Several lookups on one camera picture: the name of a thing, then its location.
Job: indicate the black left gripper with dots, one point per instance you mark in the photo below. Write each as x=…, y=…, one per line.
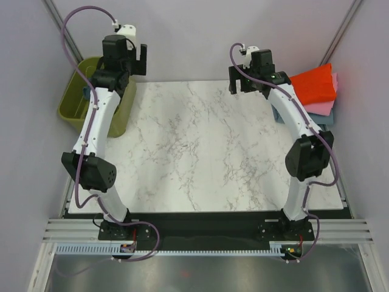
x=139, y=67

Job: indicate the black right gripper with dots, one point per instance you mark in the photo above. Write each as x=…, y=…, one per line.
x=233, y=75

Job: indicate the olive green plastic basket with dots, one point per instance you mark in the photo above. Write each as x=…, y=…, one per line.
x=73, y=103

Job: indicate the slate blue t shirt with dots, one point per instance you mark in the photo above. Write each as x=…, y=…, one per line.
x=86, y=92

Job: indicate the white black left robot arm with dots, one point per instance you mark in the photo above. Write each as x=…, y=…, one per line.
x=93, y=175

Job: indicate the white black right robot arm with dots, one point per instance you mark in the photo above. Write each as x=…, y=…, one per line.
x=311, y=150

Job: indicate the folded red t shirt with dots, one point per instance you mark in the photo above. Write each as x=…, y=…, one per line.
x=315, y=86

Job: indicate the folded grey blue t shirt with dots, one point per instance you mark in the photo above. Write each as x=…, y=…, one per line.
x=318, y=119

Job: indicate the folded pink t shirt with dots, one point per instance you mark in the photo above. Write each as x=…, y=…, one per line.
x=323, y=108

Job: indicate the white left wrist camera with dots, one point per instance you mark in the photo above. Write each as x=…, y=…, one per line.
x=127, y=30

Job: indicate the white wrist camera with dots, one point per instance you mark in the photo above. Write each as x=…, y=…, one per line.
x=127, y=30
x=247, y=52

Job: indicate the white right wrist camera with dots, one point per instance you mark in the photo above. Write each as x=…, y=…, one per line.
x=247, y=52

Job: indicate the aluminium right corner post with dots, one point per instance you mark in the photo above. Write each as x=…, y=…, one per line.
x=342, y=30

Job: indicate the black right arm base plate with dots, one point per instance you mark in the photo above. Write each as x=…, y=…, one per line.
x=286, y=231

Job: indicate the light blue slotted cable duct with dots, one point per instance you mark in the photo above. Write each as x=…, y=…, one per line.
x=117, y=249

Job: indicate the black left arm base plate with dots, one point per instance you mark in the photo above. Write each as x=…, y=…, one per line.
x=113, y=232

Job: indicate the aluminium extrusion rail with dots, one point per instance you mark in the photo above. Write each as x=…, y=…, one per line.
x=328, y=230

